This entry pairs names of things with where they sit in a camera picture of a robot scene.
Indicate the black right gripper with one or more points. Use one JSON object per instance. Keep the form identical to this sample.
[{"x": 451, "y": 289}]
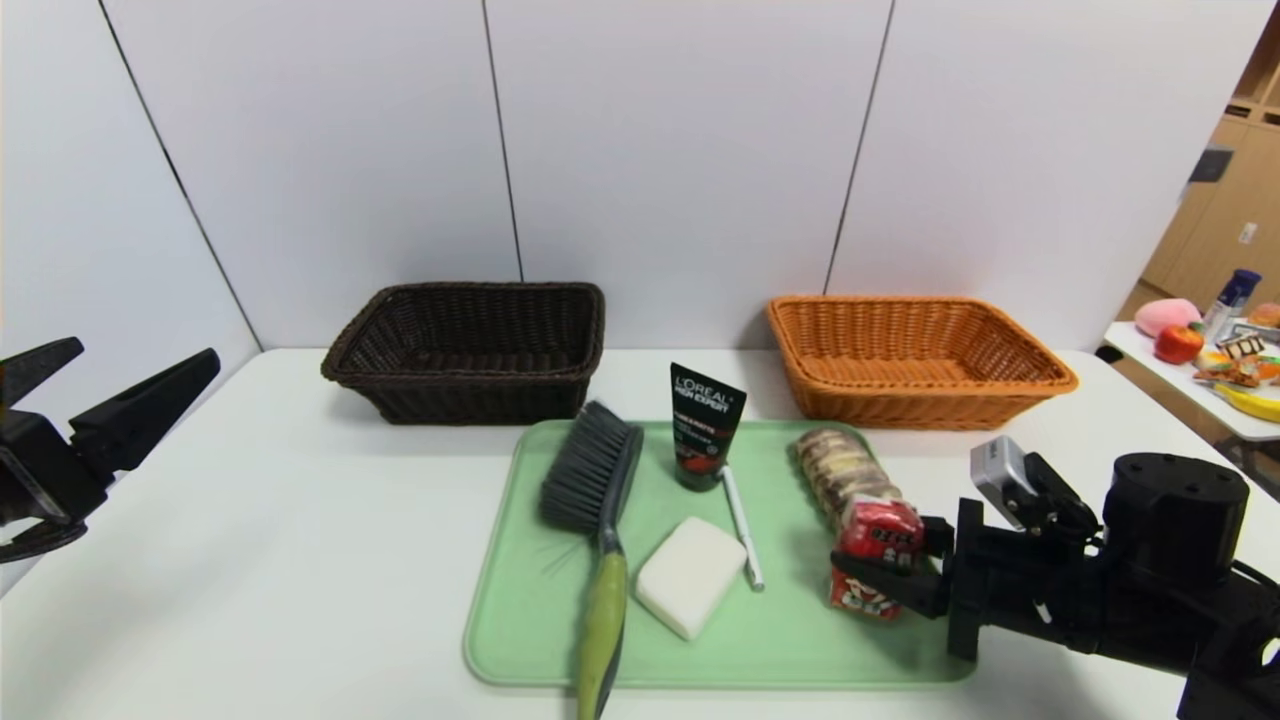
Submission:
[{"x": 966, "y": 580}]

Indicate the red apple toy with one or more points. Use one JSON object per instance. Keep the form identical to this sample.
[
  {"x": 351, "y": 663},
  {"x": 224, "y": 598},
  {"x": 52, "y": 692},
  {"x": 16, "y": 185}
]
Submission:
[{"x": 1178, "y": 346}]

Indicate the orange wicker basket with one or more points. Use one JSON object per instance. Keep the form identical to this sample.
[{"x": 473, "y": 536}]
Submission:
[{"x": 900, "y": 400}]

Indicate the red-wrapped cookie pack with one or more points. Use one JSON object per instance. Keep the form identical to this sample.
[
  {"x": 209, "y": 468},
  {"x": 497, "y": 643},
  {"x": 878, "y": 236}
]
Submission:
[{"x": 880, "y": 535}]

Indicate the black face wash tube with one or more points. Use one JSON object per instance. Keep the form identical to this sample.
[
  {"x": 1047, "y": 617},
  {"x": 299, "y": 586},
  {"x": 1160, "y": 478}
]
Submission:
[{"x": 703, "y": 420}]

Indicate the white pen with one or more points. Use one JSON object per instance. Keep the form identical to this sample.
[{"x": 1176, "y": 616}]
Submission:
[{"x": 742, "y": 525}]

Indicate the light green plastic tray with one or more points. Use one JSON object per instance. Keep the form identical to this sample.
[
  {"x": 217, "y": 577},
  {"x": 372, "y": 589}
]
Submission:
[{"x": 820, "y": 650}]

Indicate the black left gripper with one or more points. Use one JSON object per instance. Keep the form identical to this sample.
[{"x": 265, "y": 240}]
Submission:
[{"x": 22, "y": 468}]

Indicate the pink peach toy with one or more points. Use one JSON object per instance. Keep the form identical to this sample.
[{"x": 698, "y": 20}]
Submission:
[{"x": 1165, "y": 316}]

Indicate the white sponge block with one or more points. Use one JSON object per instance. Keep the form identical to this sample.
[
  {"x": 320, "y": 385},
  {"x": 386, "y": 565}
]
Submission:
[{"x": 690, "y": 575}]

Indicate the dark brown wicker basket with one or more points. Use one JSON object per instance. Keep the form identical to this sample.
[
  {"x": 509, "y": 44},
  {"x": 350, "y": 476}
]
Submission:
[{"x": 470, "y": 395}]

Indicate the wooden cabinet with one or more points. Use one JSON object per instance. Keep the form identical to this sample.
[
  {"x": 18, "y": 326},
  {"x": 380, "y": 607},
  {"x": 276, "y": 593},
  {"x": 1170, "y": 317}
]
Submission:
[{"x": 1235, "y": 220}]

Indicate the yellow banana toy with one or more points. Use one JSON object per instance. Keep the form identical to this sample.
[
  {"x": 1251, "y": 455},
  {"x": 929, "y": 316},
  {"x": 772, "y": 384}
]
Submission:
[{"x": 1255, "y": 405}]

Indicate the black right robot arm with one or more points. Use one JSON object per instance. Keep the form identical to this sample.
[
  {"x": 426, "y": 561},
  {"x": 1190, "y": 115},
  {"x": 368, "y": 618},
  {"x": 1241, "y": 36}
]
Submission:
[{"x": 1180, "y": 540}]

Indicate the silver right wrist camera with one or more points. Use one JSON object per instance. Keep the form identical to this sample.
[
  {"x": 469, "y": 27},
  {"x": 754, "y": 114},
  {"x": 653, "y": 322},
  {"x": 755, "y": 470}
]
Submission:
[{"x": 1000, "y": 475}]

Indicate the white side table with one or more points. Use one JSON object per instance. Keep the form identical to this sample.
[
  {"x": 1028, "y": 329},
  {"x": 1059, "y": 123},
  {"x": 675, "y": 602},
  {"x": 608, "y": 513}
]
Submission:
[{"x": 1180, "y": 385}]

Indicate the chocolate cake toy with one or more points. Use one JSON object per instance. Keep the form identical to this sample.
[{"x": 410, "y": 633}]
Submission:
[{"x": 1243, "y": 349}]

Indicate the grey box on cabinet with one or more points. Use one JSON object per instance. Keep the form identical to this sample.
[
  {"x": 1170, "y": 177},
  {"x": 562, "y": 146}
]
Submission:
[{"x": 1210, "y": 166}]

